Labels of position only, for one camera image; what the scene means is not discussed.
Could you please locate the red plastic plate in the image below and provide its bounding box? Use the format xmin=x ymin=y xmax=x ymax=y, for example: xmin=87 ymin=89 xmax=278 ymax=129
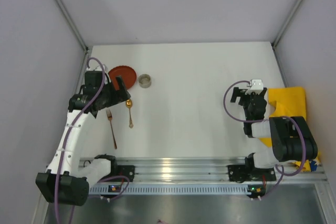
xmin=108 ymin=66 xmax=137 ymax=90

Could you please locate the yellow Pikachu cloth mat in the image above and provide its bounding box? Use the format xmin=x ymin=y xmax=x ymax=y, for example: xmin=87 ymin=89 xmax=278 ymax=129
xmin=259 ymin=87 xmax=320 ymax=172

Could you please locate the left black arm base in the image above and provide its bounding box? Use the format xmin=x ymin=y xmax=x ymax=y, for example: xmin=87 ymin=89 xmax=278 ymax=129
xmin=115 ymin=165 xmax=135 ymax=182

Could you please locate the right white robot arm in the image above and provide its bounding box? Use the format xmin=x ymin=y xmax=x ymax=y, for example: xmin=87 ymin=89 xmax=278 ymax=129
xmin=230 ymin=87 xmax=318 ymax=170

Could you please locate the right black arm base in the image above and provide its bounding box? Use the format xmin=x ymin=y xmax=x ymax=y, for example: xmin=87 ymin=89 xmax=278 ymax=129
xmin=227 ymin=155 xmax=276 ymax=183

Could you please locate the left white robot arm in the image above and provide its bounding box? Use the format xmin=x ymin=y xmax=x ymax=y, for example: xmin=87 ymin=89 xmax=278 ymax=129
xmin=35 ymin=70 xmax=131 ymax=206

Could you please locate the copper fork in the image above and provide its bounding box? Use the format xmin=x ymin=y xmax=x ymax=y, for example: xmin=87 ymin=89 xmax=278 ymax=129
xmin=106 ymin=109 xmax=118 ymax=150

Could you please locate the gold spoon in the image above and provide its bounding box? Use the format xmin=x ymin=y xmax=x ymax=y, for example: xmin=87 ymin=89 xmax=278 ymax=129
xmin=125 ymin=99 xmax=133 ymax=129

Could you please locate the small metal cup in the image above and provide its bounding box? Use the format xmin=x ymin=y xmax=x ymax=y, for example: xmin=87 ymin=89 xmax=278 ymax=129
xmin=138 ymin=74 xmax=152 ymax=89

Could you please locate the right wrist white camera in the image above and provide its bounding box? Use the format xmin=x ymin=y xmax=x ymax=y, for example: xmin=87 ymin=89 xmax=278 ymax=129
xmin=245 ymin=79 xmax=264 ymax=94

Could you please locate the aluminium mounting rail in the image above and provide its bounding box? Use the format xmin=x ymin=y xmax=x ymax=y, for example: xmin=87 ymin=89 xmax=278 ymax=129
xmin=78 ymin=156 xmax=328 ymax=183

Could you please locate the slotted grey cable duct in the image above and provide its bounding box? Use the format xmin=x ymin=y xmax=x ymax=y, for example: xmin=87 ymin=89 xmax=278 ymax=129
xmin=88 ymin=183 xmax=266 ymax=196

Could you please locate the left aluminium frame post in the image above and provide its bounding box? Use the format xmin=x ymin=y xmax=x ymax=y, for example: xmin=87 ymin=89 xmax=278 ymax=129
xmin=54 ymin=0 xmax=88 ymax=52

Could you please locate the aluminium frame post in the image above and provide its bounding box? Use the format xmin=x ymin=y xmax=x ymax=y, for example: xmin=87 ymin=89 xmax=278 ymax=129
xmin=54 ymin=0 xmax=88 ymax=52
xmin=271 ymin=0 xmax=304 ymax=50

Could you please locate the right aluminium frame post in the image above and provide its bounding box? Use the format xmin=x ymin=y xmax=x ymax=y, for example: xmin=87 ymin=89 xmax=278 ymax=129
xmin=271 ymin=0 xmax=304 ymax=50

